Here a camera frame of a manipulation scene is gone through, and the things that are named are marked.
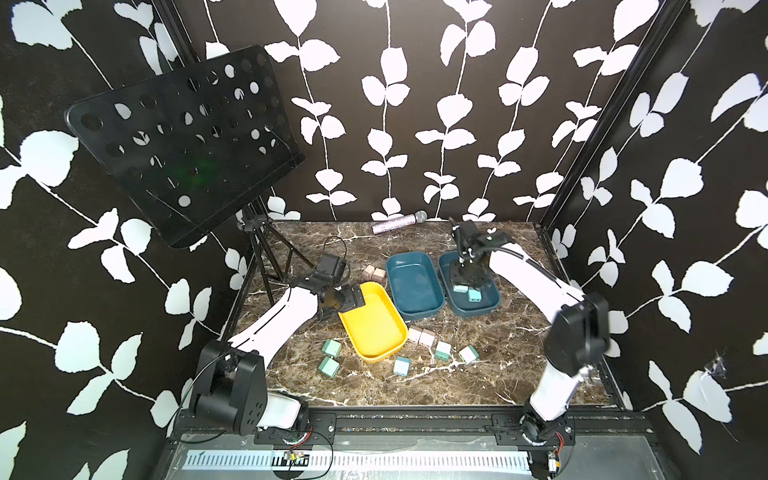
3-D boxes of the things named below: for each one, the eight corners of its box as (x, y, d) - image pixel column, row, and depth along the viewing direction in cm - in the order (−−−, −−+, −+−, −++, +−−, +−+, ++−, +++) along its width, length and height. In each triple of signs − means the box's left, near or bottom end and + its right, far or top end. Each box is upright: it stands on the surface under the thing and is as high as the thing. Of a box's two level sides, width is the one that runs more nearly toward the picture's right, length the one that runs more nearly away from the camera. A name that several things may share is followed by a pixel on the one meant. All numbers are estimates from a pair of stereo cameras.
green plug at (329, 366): (318, 371, 85) (316, 368, 83) (326, 357, 88) (324, 354, 85) (334, 379, 84) (332, 376, 82) (342, 365, 86) (340, 361, 84)
